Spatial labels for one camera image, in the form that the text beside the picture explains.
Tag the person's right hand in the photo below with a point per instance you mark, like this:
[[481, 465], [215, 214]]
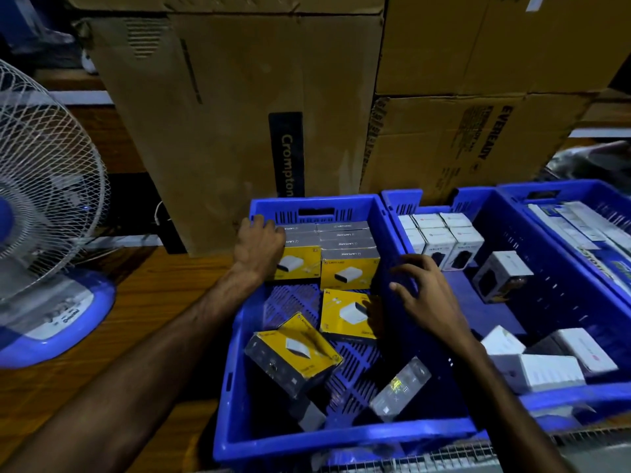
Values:
[[434, 302]]

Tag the person's left hand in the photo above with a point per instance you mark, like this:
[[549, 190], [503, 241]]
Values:
[[259, 248]]

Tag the person's right fingers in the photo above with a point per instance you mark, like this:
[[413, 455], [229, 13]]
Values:
[[413, 266]]

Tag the person's left fingers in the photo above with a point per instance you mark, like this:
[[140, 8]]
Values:
[[259, 225]]

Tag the person's right forearm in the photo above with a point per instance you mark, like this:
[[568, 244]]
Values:
[[503, 413]]

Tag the person's left forearm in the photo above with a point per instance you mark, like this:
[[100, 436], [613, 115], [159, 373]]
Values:
[[148, 369]]

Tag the stack of white product packs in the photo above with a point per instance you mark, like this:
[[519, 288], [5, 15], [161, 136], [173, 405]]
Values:
[[438, 241]]

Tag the stack of yellow product packs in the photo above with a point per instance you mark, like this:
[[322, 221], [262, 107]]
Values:
[[350, 270]]

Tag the yellow product box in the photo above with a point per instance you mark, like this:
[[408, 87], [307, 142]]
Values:
[[340, 310], [296, 349]]

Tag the white box with black picture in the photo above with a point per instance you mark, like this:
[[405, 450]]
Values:
[[507, 268]]

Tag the tall cardboard box black label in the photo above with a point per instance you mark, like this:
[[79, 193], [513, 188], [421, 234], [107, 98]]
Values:
[[222, 118]]

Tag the white product box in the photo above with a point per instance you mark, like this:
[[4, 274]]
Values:
[[586, 349], [542, 373], [503, 342]]

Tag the grey product box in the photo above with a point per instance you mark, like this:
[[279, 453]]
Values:
[[308, 414], [399, 389]]

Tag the printed cardboard box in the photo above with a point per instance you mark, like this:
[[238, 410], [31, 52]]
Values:
[[419, 142]]

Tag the blue crate with white boxes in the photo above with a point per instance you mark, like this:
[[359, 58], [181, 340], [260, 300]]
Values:
[[557, 290]]

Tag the blue crate with yellow boxes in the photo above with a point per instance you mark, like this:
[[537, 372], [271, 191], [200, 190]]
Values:
[[236, 389]]

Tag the pile of long white boxes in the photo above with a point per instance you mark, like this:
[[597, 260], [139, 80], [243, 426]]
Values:
[[577, 226]]

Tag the blue crate with long boxes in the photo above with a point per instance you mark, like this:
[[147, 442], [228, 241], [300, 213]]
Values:
[[567, 185]]

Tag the clear plastic wrap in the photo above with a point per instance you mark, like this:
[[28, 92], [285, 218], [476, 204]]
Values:
[[591, 162]]

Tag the white and blue table fan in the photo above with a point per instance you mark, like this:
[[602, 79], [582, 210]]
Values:
[[49, 192]]

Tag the large plain cardboard box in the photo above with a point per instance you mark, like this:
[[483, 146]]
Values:
[[493, 44]]

